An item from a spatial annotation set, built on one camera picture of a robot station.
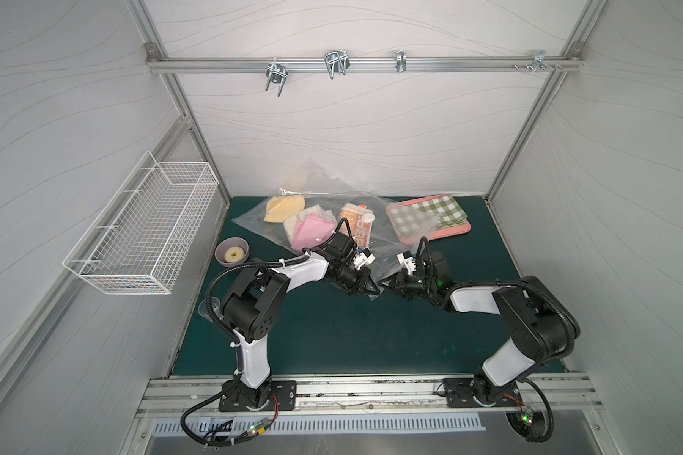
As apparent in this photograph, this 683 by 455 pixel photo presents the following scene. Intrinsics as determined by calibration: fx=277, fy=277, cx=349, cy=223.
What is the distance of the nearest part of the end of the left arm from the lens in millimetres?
780

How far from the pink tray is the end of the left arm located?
0.97ft

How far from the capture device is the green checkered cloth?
3.68 feet

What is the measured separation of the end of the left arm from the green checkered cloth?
0.35 meters

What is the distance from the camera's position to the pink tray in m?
1.11
